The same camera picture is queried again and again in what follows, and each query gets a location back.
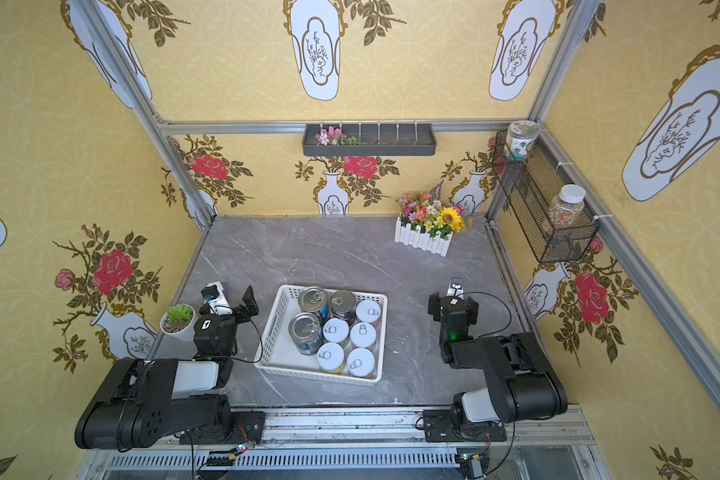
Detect white plastic basket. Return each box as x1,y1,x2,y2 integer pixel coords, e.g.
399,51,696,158
257,284,389,385

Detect pink small can back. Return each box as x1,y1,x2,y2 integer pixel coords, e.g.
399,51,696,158
350,322,377,350

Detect pink small can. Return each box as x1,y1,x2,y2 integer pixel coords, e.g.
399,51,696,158
350,322,377,350
355,299,382,325

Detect blue labelled tin can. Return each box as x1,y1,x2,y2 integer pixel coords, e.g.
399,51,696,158
298,286,331,325

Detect red labelled tin can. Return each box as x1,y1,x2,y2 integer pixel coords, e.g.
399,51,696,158
330,290,356,327

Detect white small can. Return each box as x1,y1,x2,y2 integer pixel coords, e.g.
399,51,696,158
322,318,350,347

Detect yellow small can back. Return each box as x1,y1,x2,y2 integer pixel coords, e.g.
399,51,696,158
317,342,345,374

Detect pink small can front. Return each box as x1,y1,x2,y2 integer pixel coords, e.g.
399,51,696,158
355,299,382,325

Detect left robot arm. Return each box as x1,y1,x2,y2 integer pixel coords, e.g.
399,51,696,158
74,282,265,452

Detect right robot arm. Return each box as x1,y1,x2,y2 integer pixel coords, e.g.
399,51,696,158
422,277,569,443

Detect potted succulent white pot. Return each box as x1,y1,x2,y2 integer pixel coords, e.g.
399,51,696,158
160,303,197,342

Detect flower box white fence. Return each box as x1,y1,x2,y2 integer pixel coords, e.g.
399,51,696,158
394,193,468,257

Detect clear jar white lid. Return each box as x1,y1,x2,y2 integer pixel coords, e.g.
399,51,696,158
544,184,586,234

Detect patterned jar on rack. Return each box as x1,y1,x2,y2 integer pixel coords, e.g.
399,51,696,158
504,120,541,161

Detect pink artificial flowers on shelf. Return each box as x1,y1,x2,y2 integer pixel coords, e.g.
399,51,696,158
315,126,360,146

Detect black wire wall basket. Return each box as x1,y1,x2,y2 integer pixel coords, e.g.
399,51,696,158
498,139,599,263

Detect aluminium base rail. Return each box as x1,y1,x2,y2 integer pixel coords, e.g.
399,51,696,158
75,405,609,479

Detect grey wall shelf tray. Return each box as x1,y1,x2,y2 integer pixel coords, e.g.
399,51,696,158
302,121,438,157

